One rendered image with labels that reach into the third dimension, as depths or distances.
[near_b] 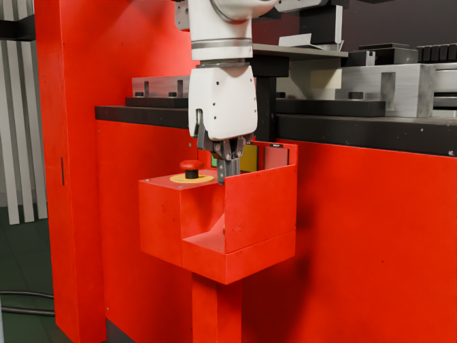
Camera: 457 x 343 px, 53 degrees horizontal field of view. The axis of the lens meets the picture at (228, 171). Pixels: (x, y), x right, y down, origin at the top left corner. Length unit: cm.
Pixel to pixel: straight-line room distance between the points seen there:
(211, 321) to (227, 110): 34
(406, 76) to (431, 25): 60
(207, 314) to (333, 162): 34
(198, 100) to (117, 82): 108
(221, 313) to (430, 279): 33
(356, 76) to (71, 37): 100
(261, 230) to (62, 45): 112
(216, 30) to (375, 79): 41
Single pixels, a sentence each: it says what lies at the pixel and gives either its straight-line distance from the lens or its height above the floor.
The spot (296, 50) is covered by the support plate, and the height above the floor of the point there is 99.
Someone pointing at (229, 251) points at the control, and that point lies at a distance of 63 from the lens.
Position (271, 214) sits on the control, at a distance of 68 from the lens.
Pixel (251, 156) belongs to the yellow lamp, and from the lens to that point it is 77.
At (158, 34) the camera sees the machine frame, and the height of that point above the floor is 113.
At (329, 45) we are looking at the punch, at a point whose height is 102.
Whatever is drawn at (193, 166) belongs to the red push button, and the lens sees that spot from 73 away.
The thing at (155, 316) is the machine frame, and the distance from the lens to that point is 149.
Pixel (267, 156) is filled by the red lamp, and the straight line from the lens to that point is 75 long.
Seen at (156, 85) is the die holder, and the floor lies 94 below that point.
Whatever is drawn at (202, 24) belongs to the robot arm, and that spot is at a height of 101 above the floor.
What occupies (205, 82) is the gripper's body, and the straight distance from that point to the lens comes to 62.
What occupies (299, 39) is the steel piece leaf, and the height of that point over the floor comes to 103.
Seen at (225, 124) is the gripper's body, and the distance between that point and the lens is 63.
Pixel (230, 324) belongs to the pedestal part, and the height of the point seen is 55.
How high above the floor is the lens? 92
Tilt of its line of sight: 10 degrees down
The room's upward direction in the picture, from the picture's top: straight up
